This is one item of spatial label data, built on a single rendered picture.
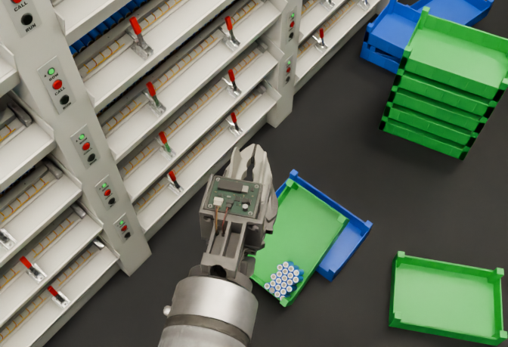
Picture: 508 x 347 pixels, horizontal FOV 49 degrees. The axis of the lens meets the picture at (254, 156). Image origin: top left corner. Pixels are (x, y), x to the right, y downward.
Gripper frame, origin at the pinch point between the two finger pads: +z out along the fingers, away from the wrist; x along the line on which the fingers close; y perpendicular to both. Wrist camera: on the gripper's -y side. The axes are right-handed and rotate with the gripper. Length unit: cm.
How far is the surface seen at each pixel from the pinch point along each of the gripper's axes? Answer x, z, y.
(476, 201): -63, 65, -92
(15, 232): 49, 2, -43
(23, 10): 37.7, 14.9, 5.4
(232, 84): 17, 62, -54
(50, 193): 45, 12, -42
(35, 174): 48, 13, -38
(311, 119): -6, 86, -91
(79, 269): 48, 11, -80
